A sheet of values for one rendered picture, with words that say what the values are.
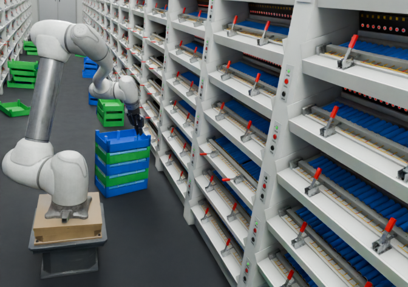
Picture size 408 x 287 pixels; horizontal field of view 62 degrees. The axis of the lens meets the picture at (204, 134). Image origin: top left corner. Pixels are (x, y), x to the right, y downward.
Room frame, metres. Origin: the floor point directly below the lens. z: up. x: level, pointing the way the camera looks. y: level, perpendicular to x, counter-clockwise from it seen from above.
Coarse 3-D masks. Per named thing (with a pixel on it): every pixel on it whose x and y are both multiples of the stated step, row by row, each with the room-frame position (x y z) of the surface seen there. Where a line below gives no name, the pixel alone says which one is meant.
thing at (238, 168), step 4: (212, 140) 1.71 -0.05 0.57; (212, 144) 1.67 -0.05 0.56; (216, 144) 1.66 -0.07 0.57; (216, 148) 1.63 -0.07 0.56; (220, 148) 1.61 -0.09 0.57; (220, 152) 1.58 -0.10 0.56; (224, 152) 1.57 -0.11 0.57; (224, 156) 1.54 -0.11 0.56; (228, 156) 1.53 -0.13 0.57; (228, 160) 1.50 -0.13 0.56; (232, 160) 1.49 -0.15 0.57; (228, 164) 1.48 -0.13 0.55; (232, 164) 1.47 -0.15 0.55; (236, 164) 1.44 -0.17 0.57; (236, 168) 1.42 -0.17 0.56; (240, 168) 1.41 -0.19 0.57; (236, 172) 1.40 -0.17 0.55; (240, 172) 1.38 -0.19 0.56; (244, 172) 1.37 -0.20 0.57; (244, 176) 1.35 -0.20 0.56; (248, 176) 1.34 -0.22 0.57; (248, 180) 1.32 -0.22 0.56; (252, 180) 1.31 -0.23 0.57; (252, 184) 1.29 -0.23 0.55; (256, 184) 1.27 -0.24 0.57; (252, 188) 1.27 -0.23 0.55; (256, 188) 1.26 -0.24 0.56
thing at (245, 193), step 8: (200, 136) 1.73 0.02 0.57; (208, 136) 1.75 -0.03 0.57; (216, 136) 1.77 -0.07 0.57; (200, 144) 1.73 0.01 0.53; (208, 144) 1.72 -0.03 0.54; (200, 152) 1.73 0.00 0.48; (208, 152) 1.64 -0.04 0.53; (208, 160) 1.62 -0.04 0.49; (216, 160) 1.55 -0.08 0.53; (224, 160) 1.54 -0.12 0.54; (216, 168) 1.52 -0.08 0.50; (224, 168) 1.47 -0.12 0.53; (232, 168) 1.46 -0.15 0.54; (224, 176) 1.43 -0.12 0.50; (232, 176) 1.40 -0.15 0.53; (232, 184) 1.36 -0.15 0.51; (240, 184) 1.33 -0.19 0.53; (240, 192) 1.28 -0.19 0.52; (248, 192) 1.27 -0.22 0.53; (248, 200) 1.22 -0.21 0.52
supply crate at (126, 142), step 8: (96, 136) 2.04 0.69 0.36; (112, 136) 2.13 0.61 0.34; (120, 136) 2.16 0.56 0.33; (128, 136) 2.20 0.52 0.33; (144, 136) 2.15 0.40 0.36; (104, 144) 1.93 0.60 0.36; (112, 144) 1.92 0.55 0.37; (120, 144) 1.95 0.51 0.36; (128, 144) 1.99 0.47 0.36; (136, 144) 2.02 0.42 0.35; (144, 144) 2.06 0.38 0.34
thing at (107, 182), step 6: (96, 168) 2.03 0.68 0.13; (96, 174) 2.03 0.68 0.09; (132, 174) 2.01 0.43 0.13; (138, 174) 2.04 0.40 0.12; (144, 174) 2.07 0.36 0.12; (102, 180) 1.95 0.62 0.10; (108, 180) 1.91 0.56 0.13; (114, 180) 1.93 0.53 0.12; (120, 180) 1.96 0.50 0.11; (126, 180) 1.99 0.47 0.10; (132, 180) 2.02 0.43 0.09; (108, 186) 1.91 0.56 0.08
